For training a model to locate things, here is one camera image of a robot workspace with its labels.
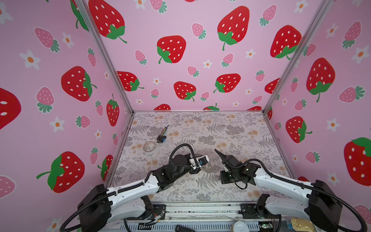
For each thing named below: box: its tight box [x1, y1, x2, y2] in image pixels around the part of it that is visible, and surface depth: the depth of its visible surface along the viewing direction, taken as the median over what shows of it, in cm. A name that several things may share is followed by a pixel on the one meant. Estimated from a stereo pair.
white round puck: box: [233, 220, 250, 232], surface depth 66 cm
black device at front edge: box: [174, 224, 196, 232], surface depth 71 cm
